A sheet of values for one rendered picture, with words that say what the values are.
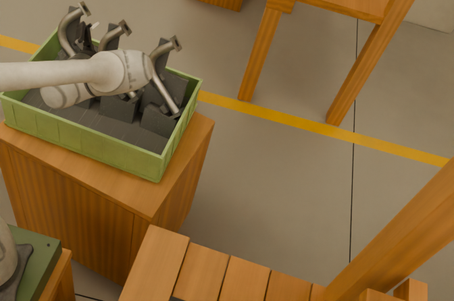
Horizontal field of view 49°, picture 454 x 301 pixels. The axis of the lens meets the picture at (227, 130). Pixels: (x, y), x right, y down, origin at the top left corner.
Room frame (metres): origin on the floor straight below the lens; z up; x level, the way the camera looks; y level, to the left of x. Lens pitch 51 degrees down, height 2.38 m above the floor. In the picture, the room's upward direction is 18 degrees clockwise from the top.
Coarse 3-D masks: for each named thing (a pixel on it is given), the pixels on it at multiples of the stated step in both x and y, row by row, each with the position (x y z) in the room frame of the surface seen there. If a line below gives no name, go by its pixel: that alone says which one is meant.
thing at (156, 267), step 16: (144, 240) 0.68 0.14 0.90; (160, 240) 0.69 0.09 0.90; (176, 240) 0.71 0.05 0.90; (144, 256) 0.62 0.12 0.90; (160, 256) 0.64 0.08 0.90; (176, 256) 0.66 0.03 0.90; (144, 272) 0.58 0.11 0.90; (160, 272) 0.59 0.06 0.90; (176, 272) 0.61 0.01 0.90; (128, 288) 0.52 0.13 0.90; (144, 288) 0.53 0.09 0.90; (160, 288) 0.55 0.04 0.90
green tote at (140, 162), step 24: (48, 48) 1.30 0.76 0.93; (0, 96) 0.99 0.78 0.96; (192, 96) 1.26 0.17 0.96; (24, 120) 0.99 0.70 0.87; (48, 120) 0.98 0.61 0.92; (72, 144) 0.97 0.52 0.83; (96, 144) 0.97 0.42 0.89; (120, 144) 0.96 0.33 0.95; (168, 144) 1.01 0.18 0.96; (120, 168) 0.96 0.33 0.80; (144, 168) 0.96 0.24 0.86
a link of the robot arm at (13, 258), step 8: (0, 216) 0.50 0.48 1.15; (0, 224) 0.47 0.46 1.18; (0, 232) 0.46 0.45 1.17; (8, 232) 0.48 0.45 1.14; (0, 240) 0.44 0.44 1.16; (8, 240) 0.46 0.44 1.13; (0, 248) 0.43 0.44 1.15; (8, 248) 0.44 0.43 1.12; (16, 248) 0.48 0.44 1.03; (0, 256) 0.42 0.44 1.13; (8, 256) 0.43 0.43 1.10; (16, 256) 0.46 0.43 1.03; (0, 264) 0.41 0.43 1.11; (8, 264) 0.42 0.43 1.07; (16, 264) 0.45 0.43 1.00; (0, 272) 0.40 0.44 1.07; (8, 272) 0.41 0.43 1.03; (0, 280) 0.39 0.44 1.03
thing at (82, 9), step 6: (84, 6) 1.33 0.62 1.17; (72, 12) 1.30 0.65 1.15; (78, 12) 1.30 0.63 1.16; (84, 12) 1.30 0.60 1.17; (90, 12) 1.33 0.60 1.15; (66, 18) 1.28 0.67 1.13; (72, 18) 1.28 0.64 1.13; (60, 24) 1.27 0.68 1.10; (66, 24) 1.27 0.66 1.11; (60, 30) 1.26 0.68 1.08; (60, 36) 1.25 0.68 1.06; (60, 42) 1.24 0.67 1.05; (66, 42) 1.25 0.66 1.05; (66, 48) 1.23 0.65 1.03; (72, 48) 1.25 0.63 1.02; (72, 54) 1.23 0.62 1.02
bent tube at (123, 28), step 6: (120, 24) 1.26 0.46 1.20; (126, 24) 1.29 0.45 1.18; (114, 30) 1.26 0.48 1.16; (120, 30) 1.26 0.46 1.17; (126, 30) 1.26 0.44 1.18; (108, 36) 1.25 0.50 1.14; (114, 36) 1.25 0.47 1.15; (102, 42) 1.24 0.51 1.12; (108, 42) 1.24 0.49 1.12; (102, 48) 1.23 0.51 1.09; (132, 96) 1.18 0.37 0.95
